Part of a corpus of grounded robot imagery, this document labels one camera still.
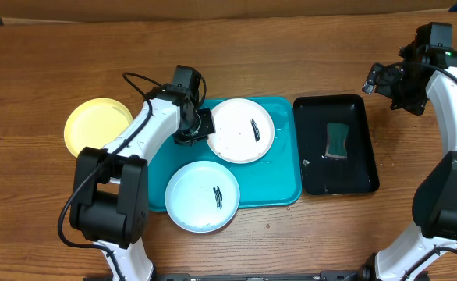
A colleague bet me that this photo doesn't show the white round plate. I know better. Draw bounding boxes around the white round plate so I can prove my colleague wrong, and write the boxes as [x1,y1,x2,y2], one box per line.
[207,98,275,164]

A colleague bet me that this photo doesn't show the green sponge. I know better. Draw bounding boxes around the green sponge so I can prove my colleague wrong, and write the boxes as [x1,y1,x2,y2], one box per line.
[324,123,349,159]

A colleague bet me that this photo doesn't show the yellow-green round plate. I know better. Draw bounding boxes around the yellow-green round plate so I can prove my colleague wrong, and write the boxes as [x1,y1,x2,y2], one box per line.
[64,98,133,157]

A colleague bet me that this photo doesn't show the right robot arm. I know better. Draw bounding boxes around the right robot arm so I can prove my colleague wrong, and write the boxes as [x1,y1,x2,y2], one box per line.
[356,47,457,281]

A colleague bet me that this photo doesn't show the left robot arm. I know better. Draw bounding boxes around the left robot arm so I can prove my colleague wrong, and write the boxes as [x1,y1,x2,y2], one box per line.
[58,78,214,280]

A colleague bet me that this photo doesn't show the teal plastic tray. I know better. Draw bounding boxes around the teal plastic tray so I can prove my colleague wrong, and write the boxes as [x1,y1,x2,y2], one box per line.
[148,97,302,212]

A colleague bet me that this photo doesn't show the black plastic tray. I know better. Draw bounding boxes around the black plastic tray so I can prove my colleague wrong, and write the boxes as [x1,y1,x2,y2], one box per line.
[293,94,380,195]

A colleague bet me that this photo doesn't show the light blue round plate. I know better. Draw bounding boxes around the light blue round plate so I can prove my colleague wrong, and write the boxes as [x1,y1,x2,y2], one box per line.
[165,161,240,233]

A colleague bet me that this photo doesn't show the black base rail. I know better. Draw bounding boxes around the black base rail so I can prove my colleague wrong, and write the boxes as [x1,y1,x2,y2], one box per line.
[83,269,430,281]

